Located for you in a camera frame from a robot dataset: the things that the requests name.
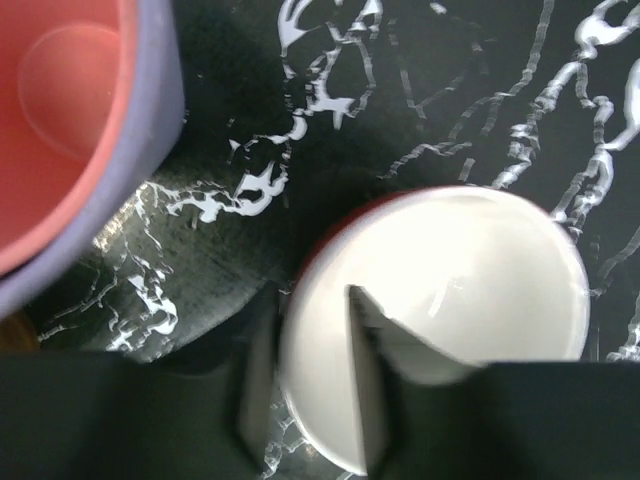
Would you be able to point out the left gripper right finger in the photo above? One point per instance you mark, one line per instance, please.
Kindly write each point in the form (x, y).
(425, 415)

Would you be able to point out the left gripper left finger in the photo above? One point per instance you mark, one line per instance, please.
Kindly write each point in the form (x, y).
(201, 411)

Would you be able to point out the white brown steel tumbler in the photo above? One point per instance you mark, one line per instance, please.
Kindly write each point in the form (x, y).
(17, 334)

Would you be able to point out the red floral bowl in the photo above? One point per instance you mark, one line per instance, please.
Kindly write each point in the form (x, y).
(482, 274)

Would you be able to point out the lavender plastic cup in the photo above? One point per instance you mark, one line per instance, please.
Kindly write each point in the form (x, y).
(153, 123)

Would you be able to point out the pink plastic cup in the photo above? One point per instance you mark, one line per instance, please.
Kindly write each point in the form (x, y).
(67, 71)

